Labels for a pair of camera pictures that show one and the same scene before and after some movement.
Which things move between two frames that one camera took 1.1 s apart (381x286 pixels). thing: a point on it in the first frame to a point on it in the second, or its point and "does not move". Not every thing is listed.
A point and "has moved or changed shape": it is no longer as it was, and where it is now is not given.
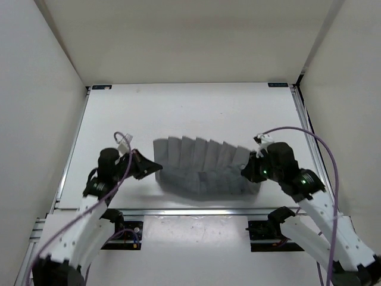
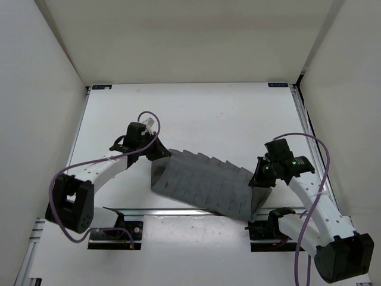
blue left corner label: x=102 y=87 does not move
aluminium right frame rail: x=315 y=145 does not move
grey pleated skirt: x=198 y=167 has moved or changed shape
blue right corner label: x=277 y=84 does not move
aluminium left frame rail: x=71 y=149 does not move
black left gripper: x=144 y=167 to x=161 y=151
